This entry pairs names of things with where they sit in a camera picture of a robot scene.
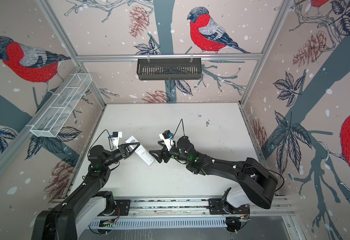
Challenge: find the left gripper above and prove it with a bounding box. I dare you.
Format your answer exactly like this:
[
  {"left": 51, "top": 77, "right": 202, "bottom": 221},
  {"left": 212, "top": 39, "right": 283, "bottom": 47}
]
[{"left": 103, "top": 143, "right": 140, "bottom": 169}]

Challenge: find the white remote control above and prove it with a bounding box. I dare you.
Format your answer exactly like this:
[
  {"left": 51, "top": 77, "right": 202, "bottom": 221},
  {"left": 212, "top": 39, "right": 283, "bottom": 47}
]
[{"left": 125, "top": 136, "right": 155, "bottom": 167}]

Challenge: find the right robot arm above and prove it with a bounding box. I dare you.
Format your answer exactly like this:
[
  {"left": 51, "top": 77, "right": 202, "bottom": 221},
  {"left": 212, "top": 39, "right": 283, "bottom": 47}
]
[{"left": 149, "top": 136, "right": 278, "bottom": 209}]

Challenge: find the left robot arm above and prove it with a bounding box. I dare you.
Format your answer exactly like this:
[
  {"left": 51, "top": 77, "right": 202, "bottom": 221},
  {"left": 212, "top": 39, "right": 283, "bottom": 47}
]
[{"left": 31, "top": 142, "right": 140, "bottom": 240}]

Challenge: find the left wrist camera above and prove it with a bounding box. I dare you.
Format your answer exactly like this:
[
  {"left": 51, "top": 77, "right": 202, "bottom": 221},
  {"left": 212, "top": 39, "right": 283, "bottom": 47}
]
[{"left": 109, "top": 132, "right": 122, "bottom": 148}]

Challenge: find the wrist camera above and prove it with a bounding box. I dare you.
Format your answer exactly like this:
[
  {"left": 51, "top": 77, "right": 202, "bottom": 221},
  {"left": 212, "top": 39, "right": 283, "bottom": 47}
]
[
  {"left": 109, "top": 132, "right": 122, "bottom": 148},
  {"left": 159, "top": 130, "right": 176, "bottom": 151}
]

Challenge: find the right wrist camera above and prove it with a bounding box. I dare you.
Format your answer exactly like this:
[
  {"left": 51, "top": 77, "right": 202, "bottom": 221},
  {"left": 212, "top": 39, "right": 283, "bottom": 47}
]
[{"left": 159, "top": 130, "right": 176, "bottom": 151}]

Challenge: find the left camera cable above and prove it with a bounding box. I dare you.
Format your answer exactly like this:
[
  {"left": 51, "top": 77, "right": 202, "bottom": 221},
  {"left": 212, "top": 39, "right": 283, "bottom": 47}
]
[{"left": 87, "top": 129, "right": 111, "bottom": 154}]

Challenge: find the camera cable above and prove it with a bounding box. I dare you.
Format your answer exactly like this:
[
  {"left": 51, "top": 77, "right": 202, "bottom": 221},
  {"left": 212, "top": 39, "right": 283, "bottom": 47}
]
[
  {"left": 87, "top": 129, "right": 111, "bottom": 154},
  {"left": 171, "top": 118, "right": 185, "bottom": 140}
]

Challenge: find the right camera cable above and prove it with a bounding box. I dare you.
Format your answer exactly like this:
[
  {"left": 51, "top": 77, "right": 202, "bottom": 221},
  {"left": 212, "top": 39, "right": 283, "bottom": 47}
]
[{"left": 171, "top": 118, "right": 185, "bottom": 140}]

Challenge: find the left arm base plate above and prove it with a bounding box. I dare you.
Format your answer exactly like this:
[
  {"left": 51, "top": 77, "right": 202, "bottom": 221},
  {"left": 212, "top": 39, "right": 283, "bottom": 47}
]
[{"left": 99, "top": 200, "right": 131, "bottom": 217}]

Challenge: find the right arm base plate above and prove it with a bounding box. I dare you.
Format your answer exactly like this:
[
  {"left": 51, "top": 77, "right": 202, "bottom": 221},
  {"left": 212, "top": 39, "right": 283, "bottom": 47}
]
[{"left": 208, "top": 199, "right": 250, "bottom": 215}]

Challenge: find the white mesh wall shelf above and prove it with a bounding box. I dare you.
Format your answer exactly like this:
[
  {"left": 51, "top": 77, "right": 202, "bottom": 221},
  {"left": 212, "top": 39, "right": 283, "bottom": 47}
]
[{"left": 30, "top": 73, "right": 92, "bottom": 138}]

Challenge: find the black wall basket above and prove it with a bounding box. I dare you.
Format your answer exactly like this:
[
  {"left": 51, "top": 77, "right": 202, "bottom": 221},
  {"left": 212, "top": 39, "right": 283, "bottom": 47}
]
[{"left": 136, "top": 58, "right": 202, "bottom": 81}]

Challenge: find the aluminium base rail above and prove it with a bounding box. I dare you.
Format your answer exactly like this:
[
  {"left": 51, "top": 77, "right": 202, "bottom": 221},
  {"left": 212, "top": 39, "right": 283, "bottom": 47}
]
[{"left": 44, "top": 195, "right": 296, "bottom": 220}]

